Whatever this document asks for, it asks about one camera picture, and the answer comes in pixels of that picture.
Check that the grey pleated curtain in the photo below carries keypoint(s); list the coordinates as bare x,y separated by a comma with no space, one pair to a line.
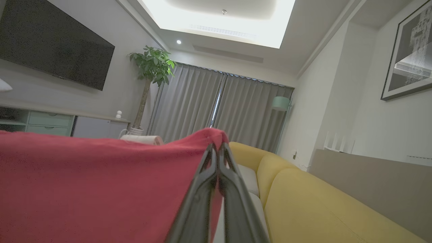
185,104
249,114

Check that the green potted tree plant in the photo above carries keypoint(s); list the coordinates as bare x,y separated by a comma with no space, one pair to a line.
153,65

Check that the small white figurine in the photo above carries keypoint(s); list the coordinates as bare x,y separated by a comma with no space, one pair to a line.
118,114

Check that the mint shade floor lamp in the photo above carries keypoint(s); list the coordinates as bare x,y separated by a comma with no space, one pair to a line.
280,103

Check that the white laundry basket brown rim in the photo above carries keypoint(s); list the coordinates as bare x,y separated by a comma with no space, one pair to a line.
141,139

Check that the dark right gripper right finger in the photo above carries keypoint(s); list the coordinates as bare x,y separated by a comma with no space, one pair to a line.
239,209

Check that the grey sofa cushion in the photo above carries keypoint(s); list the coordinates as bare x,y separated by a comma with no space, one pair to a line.
248,179
261,219

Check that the black framed wall picture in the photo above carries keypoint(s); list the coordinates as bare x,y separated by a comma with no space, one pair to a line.
410,54

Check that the white router with antennas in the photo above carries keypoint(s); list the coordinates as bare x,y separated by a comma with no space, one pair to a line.
337,143

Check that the mint white media cabinet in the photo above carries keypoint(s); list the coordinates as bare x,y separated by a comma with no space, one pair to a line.
50,123

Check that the black wall television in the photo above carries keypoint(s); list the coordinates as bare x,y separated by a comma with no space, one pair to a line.
54,44

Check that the red Bulls 23 shorts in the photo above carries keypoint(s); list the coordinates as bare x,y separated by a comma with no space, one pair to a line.
94,189

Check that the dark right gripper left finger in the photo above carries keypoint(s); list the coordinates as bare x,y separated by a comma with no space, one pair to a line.
197,202

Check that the yellow sofa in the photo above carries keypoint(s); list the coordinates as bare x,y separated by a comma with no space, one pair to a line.
320,209

